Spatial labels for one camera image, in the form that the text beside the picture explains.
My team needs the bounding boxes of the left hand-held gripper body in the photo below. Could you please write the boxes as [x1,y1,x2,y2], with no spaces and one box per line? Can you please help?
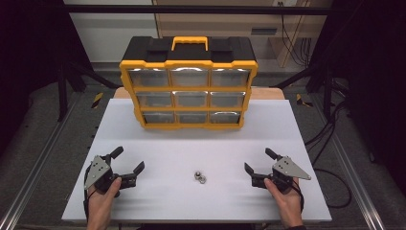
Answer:
[84,155,123,195]

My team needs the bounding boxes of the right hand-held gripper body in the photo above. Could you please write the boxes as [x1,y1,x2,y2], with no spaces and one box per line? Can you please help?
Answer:
[271,155,312,195]

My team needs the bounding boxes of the yellow black organizer box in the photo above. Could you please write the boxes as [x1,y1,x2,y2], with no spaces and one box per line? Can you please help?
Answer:
[119,35,259,130]

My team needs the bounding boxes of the person's left hand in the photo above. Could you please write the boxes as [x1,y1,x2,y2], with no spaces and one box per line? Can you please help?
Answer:
[87,176,123,209]

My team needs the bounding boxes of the person's right hand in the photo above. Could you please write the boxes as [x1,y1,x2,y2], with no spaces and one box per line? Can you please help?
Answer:
[263,177,304,222]

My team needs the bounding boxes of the yellow clamp left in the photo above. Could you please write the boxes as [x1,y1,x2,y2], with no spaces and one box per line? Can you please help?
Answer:
[91,92,104,109]

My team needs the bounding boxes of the yellow clamp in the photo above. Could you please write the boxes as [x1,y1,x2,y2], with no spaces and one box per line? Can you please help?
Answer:
[91,92,104,109]
[295,93,314,108]

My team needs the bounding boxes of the yellow clamp right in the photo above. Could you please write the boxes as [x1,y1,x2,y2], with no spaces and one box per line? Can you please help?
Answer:
[295,93,314,108]

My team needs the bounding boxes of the black metal stand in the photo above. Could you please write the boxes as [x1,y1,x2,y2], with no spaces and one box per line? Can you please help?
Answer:
[56,60,124,123]
[272,60,336,120]

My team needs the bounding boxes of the set of clear plastic drawers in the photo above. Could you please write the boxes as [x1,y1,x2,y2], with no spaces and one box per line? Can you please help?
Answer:
[127,67,252,125]

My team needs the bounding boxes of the black horizontal bar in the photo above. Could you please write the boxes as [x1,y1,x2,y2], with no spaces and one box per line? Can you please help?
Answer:
[61,4,334,16]

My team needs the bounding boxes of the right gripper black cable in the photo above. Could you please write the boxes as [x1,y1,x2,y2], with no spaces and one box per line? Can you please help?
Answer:
[291,183,305,214]

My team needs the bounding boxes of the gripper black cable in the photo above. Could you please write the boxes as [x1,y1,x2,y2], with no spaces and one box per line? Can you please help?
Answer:
[82,166,98,222]
[291,183,305,214]

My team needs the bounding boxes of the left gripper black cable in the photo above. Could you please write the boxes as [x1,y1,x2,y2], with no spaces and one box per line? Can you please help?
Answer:
[82,166,98,222]

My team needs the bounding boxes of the black floor cable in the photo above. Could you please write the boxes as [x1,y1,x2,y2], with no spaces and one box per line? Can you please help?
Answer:
[304,100,352,209]

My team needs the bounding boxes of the aluminium rail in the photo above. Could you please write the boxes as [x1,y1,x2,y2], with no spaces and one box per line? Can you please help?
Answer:
[309,95,388,230]
[0,92,82,230]

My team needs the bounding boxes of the hanging black cables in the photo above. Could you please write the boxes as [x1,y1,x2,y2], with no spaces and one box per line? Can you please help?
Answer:
[277,1,315,68]

